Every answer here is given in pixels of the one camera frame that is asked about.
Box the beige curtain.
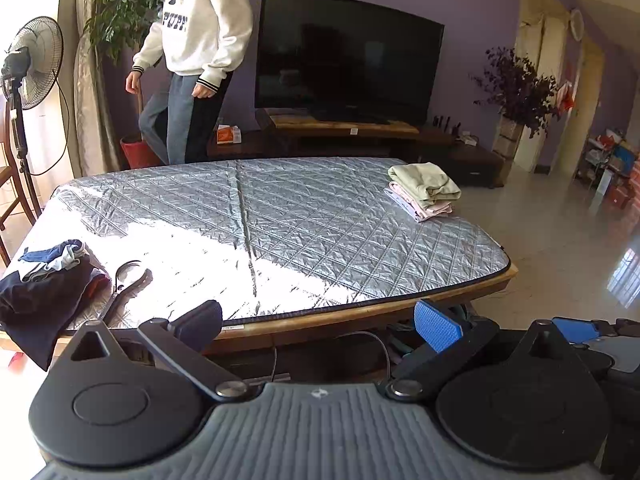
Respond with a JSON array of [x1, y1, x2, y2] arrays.
[[57, 0, 123, 178]]

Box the black flat television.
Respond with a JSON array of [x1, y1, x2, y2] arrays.
[[255, 0, 446, 126]]

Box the dark wooden low cabinet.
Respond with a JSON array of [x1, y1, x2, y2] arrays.
[[206, 127, 506, 188]]

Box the black standing fan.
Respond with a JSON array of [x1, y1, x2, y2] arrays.
[[0, 16, 65, 171]]

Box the cluttered storage shelf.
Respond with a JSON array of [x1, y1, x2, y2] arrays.
[[575, 130, 640, 211]]

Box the pale woven vase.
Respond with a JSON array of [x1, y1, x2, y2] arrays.
[[492, 115, 527, 167]]

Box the pink folded garment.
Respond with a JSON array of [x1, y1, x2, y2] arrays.
[[384, 182, 453, 218]]

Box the red hanging ornament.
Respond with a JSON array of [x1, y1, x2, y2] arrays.
[[557, 80, 577, 112]]

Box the red plant pot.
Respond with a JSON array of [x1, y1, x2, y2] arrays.
[[120, 135, 163, 170]]

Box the blue two-tone shirt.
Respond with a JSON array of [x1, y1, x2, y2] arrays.
[[19, 239, 92, 282]]

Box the black fan cable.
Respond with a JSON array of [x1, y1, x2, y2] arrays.
[[27, 72, 75, 177]]

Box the grey quilted bed cover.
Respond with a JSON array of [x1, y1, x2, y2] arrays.
[[7, 157, 511, 331]]

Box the brown wooden chair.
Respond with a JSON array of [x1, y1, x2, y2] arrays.
[[0, 110, 43, 267]]

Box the dark navy garment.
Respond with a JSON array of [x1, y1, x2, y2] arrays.
[[0, 260, 108, 372]]

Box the beige sweatshirt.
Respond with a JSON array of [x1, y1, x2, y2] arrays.
[[387, 162, 462, 208]]

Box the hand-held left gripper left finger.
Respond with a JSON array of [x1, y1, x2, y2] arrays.
[[70, 300, 256, 403]]

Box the lavender folded garment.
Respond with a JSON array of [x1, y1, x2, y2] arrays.
[[395, 195, 442, 223]]

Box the dried purple flower bunch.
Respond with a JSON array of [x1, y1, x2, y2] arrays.
[[470, 46, 563, 138]]

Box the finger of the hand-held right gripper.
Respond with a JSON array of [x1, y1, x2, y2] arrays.
[[552, 316, 601, 345]]

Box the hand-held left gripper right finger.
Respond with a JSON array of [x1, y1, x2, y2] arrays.
[[385, 299, 576, 401]]

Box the green potted tree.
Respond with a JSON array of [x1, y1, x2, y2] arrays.
[[82, 0, 173, 141]]

